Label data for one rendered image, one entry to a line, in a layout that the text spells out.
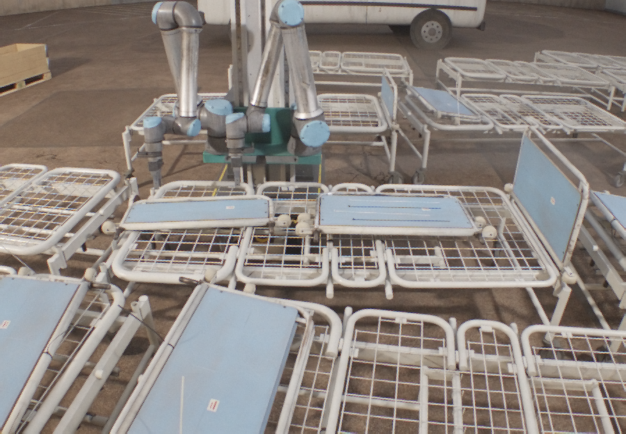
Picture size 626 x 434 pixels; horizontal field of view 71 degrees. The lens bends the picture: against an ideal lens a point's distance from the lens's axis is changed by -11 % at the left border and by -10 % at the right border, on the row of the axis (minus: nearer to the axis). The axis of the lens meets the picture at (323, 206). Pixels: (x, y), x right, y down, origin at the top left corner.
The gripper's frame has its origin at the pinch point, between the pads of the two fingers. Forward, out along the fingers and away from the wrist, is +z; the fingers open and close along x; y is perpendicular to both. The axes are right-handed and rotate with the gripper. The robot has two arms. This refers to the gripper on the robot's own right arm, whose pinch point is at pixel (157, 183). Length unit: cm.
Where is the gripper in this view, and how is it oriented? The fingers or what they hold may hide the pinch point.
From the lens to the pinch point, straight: 257.1
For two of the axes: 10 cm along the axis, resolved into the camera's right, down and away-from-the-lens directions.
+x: -1.1, -3.0, 9.5
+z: 0.1, 9.5, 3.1
